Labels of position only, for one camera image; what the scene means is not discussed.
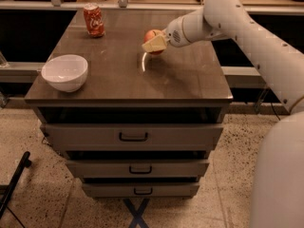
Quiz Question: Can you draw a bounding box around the top drawer with handle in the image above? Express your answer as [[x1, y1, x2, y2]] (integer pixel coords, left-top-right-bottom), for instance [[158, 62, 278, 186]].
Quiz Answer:
[[41, 123, 223, 152]]

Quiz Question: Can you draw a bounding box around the drawer with handle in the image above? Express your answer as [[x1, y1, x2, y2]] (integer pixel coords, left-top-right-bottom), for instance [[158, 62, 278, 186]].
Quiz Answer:
[[83, 182, 200, 198], [66, 160, 209, 178], [41, 123, 223, 152]]

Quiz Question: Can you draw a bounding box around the blue tape cross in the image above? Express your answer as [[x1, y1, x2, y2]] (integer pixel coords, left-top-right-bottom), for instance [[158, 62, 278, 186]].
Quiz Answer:
[[123, 199, 149, 228]]

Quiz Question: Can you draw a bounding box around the black stand leg left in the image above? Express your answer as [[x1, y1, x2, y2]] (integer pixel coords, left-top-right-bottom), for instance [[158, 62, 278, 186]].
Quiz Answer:
[[0, 151, 31, 218]]

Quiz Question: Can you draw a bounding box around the red soda can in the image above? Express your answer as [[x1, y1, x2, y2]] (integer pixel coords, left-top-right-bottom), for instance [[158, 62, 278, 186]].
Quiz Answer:
[[84, 3, 105, 37]]

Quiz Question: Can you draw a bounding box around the bottom drawer with handle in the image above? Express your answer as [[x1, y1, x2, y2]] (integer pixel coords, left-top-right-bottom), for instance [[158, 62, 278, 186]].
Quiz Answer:
[[83, 182, 200, 198]]

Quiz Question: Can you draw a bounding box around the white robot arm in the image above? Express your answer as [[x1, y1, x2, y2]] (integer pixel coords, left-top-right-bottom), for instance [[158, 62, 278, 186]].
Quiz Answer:
[[142, 0, 304, 228]]

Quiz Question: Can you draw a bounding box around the grey drawer cabinet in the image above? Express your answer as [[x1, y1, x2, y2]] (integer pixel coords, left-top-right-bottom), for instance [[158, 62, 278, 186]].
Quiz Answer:
[[26, 10, 233, 184]]

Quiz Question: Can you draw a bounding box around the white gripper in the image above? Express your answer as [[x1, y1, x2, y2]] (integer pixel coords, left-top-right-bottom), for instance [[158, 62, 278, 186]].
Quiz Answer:
[[142, 16, 190, 53]]

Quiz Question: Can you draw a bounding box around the red apple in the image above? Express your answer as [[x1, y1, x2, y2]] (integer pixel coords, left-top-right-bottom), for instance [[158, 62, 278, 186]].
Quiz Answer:
[[142, 29, 166, 55]]

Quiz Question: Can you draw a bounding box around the middle drawer with handle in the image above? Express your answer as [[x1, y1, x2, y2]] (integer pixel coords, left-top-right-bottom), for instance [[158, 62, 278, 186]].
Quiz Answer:
[[66, 160, 209, 178]]

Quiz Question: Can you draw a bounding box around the white bowl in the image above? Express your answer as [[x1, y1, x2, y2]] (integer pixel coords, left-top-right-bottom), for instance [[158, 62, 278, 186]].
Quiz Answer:
[[41, 54, 88, 92]]

